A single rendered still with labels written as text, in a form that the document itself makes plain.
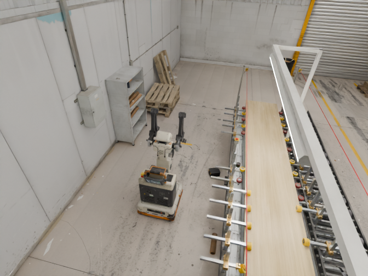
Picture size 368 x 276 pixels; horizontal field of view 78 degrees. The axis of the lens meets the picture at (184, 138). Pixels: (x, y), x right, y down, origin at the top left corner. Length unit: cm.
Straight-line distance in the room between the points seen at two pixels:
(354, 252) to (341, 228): 10
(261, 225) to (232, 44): 844
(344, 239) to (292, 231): 196
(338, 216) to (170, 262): 274
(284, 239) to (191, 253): 137
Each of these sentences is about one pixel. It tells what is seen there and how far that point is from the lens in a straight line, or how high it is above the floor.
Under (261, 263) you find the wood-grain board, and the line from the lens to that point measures 280.
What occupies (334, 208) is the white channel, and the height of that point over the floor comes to 246.
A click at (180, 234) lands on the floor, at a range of 383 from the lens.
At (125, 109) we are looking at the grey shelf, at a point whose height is 94.
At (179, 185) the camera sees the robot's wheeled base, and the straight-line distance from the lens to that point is 404.
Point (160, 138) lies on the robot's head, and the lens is 334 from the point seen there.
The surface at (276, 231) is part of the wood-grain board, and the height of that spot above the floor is 90.
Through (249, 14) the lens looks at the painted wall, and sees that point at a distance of 1021.
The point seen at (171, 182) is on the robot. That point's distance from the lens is 338.
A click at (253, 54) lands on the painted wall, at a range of 1052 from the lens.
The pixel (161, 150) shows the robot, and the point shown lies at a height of 114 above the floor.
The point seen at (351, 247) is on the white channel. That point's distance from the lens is 119.
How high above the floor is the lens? 332
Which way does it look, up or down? 37 degrees down
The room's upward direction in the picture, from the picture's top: 3 degrees clockwise
